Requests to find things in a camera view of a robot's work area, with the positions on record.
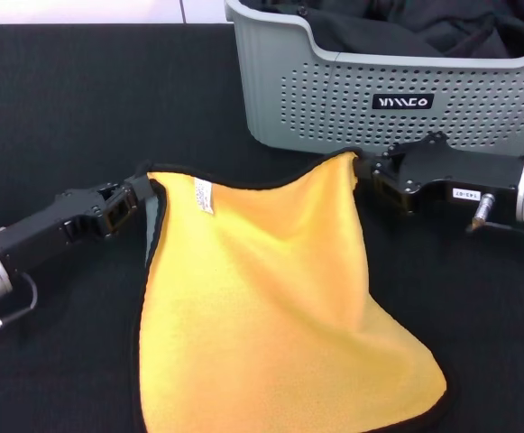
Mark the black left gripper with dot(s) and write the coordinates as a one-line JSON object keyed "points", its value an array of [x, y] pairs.
{"points": [[58, 221]]}

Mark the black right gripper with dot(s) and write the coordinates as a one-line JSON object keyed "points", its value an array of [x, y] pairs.
{"points": [[446, 169]]}

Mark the yellow grey towel black trim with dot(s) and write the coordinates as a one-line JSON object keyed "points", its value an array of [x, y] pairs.
{"points": [[266, 293]]}

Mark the grey perforated storage basket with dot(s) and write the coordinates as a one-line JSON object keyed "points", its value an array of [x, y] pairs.
{"points": [[333, 99]]}

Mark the black tablecloth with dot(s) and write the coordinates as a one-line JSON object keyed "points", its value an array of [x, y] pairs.
{"points": [[63, 113]]}

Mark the black crumpled cloth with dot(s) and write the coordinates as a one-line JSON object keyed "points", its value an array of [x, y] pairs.
{"points": [[379, 31]]}

